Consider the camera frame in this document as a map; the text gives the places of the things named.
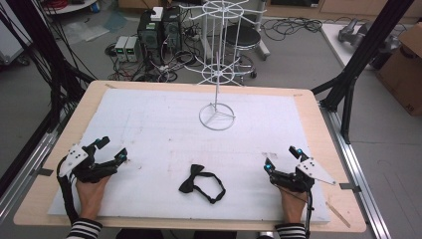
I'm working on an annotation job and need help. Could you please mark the person's right hand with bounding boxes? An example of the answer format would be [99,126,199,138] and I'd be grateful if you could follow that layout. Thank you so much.
[280,187,309,225]

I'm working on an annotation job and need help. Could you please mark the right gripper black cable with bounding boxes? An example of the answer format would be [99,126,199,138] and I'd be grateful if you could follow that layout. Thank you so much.
[304,188,316,239]

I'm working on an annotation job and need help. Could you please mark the small white box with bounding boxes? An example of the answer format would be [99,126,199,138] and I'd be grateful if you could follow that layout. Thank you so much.
[149,6,164,23]

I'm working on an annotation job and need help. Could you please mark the grey machine on platform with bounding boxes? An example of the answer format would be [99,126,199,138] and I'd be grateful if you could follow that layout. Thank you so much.
[337,18,402,52]

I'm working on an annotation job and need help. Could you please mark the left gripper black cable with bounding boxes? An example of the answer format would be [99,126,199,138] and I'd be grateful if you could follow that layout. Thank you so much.
[56,156,82,226]

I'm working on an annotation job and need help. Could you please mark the person's left hand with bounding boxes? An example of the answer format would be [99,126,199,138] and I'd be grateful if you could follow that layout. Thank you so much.
[75,174,112,222]

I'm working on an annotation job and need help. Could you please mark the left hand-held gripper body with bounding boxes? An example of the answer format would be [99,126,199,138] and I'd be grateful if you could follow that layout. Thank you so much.
[59,143,118,184]

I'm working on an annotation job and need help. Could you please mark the black round stool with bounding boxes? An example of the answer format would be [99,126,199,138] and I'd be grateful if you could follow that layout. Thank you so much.
[222,24,264,80]

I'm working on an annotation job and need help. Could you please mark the brown cardboard box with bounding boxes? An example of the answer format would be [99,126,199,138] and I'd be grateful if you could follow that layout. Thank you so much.
[375,21,422,118]

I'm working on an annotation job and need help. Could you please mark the aluminium rail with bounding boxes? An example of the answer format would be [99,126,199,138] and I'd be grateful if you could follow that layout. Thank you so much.
[318,102,393,239]
[0,130,60,222]

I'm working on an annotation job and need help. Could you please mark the white foam mat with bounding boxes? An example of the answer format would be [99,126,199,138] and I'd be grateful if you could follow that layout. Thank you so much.
[48,88,331,224]

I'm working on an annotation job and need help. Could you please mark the tangled cables near computers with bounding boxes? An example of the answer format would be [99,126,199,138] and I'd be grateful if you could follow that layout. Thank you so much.
[105,43,200,84]

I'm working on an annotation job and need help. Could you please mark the round white table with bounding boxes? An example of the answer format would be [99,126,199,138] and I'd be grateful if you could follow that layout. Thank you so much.
[42,0,100,16]

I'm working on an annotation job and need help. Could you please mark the grey power supply unit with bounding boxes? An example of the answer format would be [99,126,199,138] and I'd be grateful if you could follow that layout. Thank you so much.
[113,35,129,63]
[124,36,141,63]

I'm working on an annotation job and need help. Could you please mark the black metal frame stand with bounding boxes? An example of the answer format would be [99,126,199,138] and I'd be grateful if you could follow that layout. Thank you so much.
[311,0,416,145]
[0,0,98,134]

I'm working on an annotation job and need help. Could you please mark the black floor cable bundle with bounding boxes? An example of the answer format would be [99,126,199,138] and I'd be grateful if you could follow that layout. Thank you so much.
[261,16,323,43]

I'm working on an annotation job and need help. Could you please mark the black computer tower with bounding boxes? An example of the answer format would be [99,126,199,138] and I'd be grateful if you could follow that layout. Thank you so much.
[136,11,164,66]
[161,12,183,55]

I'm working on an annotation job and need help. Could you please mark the black bow tie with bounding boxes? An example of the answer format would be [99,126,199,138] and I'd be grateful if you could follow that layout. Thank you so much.
[178,163,227,205]

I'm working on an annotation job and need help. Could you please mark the white wire display rack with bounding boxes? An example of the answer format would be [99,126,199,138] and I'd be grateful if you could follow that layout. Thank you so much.
[178,0,268,131]

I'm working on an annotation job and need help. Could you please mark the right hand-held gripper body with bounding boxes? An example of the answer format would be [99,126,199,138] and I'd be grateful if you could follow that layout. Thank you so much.
[269,157,336,194]

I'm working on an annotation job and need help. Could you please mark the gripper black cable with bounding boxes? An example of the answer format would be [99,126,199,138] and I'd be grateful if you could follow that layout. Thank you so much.
[56,156,82,226]
[304,188,316,239]

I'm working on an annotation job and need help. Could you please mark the thin wooden stick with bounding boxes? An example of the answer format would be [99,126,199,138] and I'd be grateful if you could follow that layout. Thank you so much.
[324,200,352,229]

